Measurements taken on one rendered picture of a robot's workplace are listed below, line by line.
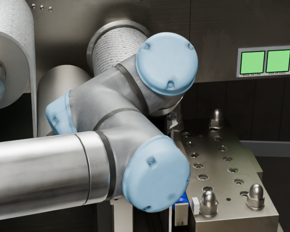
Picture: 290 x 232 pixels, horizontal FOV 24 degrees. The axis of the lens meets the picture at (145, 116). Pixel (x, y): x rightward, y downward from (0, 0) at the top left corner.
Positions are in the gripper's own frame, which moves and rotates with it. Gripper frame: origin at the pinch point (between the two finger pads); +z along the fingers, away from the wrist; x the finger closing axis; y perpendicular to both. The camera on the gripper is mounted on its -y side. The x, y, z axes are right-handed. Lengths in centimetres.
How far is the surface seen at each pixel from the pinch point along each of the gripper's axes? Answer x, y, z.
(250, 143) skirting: -81, 30, 216
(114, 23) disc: 1.3, 25.6, 16.6
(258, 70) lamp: -31.7, 18.3, 31.7
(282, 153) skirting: -97, 24, 217
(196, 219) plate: -10.4, -14.6, 13.6
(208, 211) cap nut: -12.9, -13.4, 13.4
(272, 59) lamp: -35, 20, 30
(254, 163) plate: -27.3, -3.2, 28.8
